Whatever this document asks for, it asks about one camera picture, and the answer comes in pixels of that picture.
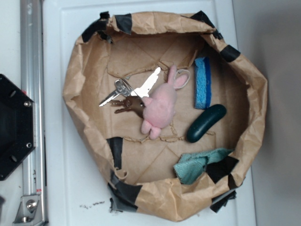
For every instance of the brown paper bag bin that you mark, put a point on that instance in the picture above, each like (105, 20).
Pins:
(140, 171)

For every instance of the teal blue cloth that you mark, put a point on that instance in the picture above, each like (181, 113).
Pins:
(192, 165)

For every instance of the dark green toy cucumber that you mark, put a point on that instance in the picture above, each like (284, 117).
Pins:
(204, 122)

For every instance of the blue sponge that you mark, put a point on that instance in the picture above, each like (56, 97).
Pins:
(202, 83)

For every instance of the white tray surface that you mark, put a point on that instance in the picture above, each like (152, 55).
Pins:
(77, 192)

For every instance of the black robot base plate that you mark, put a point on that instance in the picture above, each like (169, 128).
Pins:
(16, 127)

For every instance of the silver key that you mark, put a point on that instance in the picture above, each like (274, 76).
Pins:
(122, 88)

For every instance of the white key tag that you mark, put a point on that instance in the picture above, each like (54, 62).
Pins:
(143, 91)

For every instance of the pink plush bunny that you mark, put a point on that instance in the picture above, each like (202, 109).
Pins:
(160, 105)

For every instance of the aluminium frame rail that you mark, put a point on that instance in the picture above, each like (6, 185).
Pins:
(33, 209)

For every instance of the bronze keys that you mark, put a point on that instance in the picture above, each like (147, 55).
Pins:
(130, 103)

